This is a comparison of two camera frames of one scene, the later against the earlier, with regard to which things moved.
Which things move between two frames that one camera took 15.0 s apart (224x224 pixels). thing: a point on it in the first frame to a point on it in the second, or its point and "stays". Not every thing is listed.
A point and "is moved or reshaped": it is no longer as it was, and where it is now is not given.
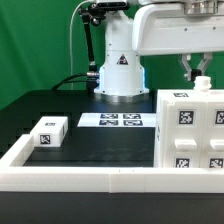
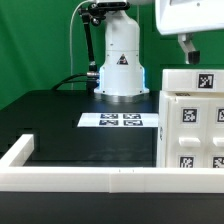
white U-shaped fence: [104, 179] stays
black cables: [73, 81] stays
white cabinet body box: [189, 129] stays
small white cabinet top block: [50, 131] to [192, 80]
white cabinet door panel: [183, 134] is moved or reshaped
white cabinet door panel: [214, 134] stays
